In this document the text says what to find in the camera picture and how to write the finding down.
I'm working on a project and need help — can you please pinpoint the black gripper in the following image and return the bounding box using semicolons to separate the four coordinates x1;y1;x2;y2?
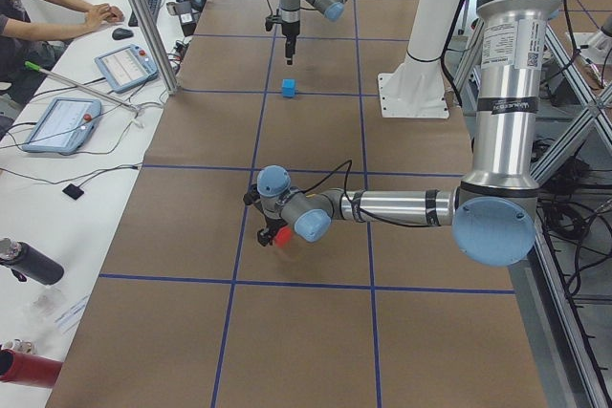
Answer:
265;14;297;65
243;184;287;246

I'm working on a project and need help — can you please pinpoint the red wooden block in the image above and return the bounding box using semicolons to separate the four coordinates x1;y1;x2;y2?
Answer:
273;226;293;247

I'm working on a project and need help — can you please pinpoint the blue wooden block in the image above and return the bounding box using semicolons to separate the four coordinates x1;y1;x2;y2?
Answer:
281;78;296;98

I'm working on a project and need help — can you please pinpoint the operator forearm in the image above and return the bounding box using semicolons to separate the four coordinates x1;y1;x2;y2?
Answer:
1;0;98;41

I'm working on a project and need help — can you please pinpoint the operator hand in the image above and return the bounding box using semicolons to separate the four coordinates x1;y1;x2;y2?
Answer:
84;4;124;32

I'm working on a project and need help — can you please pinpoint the far teach pendant tablet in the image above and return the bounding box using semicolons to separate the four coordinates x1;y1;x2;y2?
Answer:
94;44;158;94

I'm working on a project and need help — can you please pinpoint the teach pendant tablet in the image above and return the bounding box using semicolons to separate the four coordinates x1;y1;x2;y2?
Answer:
21;97;102;155
94;44;158;94

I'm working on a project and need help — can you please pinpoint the black computer mouse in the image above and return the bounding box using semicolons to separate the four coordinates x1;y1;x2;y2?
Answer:
111;28;134;41

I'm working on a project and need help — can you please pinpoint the small black square pad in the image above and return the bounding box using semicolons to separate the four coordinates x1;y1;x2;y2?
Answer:
62;183;84;201

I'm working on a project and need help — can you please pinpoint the near teach pendant tablet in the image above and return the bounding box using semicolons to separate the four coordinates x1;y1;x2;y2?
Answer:
21;97;102;155

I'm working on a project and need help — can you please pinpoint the black water bottle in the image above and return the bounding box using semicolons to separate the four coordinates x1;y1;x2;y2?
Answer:
1;238;64;286

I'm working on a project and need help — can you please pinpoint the red cylinder bottle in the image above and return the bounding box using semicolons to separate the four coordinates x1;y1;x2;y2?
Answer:
1;349;63;388

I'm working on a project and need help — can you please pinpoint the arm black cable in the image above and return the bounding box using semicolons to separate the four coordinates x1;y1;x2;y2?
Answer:
261;0;283;32
300;158;431;227

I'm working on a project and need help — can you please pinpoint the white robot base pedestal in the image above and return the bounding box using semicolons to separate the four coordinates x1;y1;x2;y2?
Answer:
378;0;460;119

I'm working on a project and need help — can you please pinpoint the aluminium frame post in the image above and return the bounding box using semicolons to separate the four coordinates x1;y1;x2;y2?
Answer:
128;0;179;96

